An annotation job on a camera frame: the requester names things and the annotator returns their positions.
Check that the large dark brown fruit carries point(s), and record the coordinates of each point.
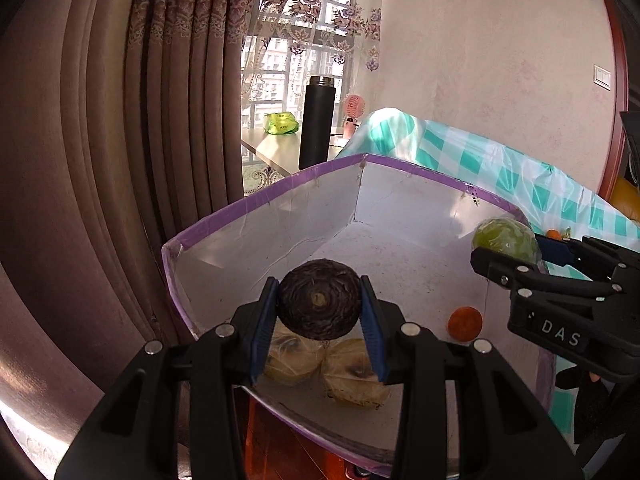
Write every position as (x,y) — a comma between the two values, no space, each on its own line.
(319,300)

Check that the patterned rug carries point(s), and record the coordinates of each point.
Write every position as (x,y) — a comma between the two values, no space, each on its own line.
(262,180)

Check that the yellow object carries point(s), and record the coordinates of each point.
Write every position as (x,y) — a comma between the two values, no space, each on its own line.
(627,200)

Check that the floral lace curtain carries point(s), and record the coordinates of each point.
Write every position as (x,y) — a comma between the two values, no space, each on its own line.
(305,25)

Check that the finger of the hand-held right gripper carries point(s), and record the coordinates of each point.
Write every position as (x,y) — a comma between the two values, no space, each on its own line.
(555,248)
(500,265)

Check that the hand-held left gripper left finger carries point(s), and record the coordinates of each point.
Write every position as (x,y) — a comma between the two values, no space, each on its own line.
(264,332)

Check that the brown pleated curtain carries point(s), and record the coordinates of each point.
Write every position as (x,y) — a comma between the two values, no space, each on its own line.
(100,160)

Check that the light wooden side table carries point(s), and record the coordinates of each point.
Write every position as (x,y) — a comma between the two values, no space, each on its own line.
(272,150)

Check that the plastic-wrapped pear half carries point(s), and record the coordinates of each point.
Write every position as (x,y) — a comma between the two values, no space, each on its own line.
(292,360)
(352,380)

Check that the window with metal bars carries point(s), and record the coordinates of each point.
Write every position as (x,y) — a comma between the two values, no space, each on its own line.
(300,45)

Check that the pink handheld fan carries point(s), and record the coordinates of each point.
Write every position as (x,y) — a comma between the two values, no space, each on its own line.
(353,115)

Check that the purple cardboard box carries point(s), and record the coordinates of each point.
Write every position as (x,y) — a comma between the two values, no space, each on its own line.
(380,240)

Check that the orange mandarin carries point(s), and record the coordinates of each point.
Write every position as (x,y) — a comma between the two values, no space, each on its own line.
(553,234)
(465,323)

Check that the green plastic bag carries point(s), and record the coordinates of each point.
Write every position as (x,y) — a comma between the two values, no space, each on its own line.
(281,124)

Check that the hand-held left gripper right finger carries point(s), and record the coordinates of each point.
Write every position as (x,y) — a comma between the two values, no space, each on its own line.
(374,332)

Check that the teal checked tablecloth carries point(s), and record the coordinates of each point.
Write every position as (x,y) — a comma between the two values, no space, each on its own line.
(480,160)

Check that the white wall switch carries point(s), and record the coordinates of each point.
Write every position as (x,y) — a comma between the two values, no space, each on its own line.
(603,77)

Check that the black thermos bottle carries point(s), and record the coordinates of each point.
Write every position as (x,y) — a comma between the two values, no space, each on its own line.
(316,122)

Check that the reddish wooden door frame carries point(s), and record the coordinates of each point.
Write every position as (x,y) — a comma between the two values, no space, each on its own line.
(616,85)

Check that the plastic-wrapped round green fruit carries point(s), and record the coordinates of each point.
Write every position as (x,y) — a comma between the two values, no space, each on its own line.
(507,237)

